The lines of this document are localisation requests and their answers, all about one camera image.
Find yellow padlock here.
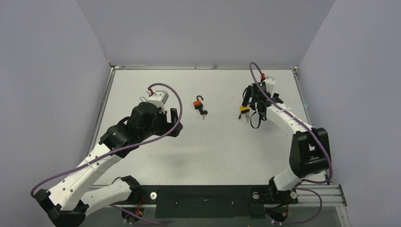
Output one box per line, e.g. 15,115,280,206
239,106,250,114

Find yellow padlock keys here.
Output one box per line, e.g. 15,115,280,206
238,112,250,123

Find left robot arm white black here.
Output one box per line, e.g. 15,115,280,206
31,102,183,227

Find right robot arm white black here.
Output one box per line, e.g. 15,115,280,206
239,82,331,204

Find orange padlock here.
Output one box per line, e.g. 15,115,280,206
193,96,204,112

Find orange padlock keys black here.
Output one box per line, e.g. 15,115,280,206
200,109,208,120

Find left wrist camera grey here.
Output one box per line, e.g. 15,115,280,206
147,90,169,110

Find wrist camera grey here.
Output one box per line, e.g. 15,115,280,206
147,90,169,110
264,77,276,94

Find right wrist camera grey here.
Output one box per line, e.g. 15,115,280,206
264,77,276,94

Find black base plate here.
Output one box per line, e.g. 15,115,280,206
121,185,298,218

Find aluminium rail frame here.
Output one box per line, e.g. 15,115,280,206
296,184,347,207

